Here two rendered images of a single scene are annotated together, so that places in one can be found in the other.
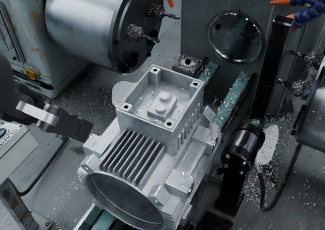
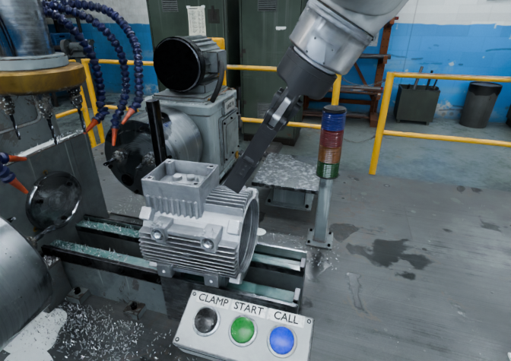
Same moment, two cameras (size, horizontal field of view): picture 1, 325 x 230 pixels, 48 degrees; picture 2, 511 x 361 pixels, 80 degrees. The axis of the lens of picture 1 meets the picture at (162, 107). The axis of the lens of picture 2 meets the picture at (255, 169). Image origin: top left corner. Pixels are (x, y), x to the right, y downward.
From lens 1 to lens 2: 71 cm
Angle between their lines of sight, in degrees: 80
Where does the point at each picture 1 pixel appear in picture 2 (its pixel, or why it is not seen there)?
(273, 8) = (68, 150)
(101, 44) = (33, 270)
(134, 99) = (177, 192)
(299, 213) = not seen: hidden behind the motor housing
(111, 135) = (197, 229)
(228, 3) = (32, 174)
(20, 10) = not seen: outside the picture
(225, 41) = (52, 210)
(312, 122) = (179, 157)
